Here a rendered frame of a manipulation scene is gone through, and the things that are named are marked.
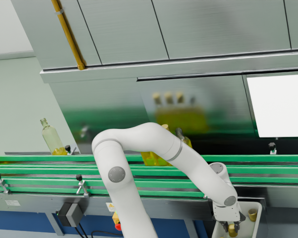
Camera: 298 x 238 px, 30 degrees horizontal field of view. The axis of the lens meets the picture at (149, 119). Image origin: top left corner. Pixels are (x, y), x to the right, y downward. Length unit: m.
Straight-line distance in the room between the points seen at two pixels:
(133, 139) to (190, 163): 0.23
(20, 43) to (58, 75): 4.19
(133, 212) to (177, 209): 0.49
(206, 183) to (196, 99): 0.52
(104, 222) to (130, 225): 0.72
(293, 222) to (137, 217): 0.87
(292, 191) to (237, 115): 0.38
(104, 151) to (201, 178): 0.37
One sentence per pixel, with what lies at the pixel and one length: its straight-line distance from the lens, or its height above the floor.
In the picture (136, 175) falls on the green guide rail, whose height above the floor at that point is 1.10.
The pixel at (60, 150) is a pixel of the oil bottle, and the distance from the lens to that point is 2.83.
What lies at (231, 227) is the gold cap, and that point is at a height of 1.02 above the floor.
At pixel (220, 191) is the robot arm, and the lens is 1.98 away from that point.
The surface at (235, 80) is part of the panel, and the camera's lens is 2.26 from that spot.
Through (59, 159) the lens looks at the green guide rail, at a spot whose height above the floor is 1.12.
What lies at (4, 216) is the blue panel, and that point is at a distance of 3.07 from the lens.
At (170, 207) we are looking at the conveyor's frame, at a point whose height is 1.00.
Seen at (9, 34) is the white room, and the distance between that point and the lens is 6.74.
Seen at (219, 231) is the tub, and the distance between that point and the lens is 2.32.
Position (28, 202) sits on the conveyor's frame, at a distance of 2.83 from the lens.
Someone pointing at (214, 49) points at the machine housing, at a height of 1.60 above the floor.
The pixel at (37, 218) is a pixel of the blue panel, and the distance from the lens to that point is 2.94.
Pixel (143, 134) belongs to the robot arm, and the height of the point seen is 1.62.
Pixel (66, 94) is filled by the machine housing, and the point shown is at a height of 1.42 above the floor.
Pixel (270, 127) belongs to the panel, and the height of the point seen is 1.21.
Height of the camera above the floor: 2.68
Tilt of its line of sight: 34 degrees down
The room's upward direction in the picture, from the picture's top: 19 degrees counter-clockwise
